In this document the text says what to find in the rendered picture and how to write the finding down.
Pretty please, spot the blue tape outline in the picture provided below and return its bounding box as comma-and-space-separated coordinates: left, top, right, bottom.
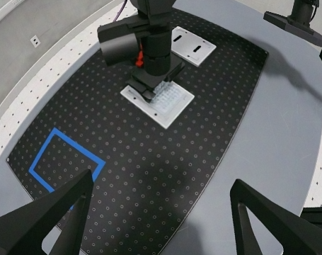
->
29, 128, 105, 192

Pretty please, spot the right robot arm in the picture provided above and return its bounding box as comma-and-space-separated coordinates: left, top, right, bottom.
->
97, 0, 319, 67

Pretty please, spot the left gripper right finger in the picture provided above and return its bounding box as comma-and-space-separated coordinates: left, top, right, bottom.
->
229, 178, 322, 255

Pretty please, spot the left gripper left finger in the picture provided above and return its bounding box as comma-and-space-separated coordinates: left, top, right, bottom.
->
0, 169, 93, 255

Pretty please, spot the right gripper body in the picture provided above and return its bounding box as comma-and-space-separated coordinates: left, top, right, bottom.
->
128, 51, 185, 94

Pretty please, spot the white plate holder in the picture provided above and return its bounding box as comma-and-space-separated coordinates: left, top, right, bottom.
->
171, 27, 216, 67
121, 81, 194, 129

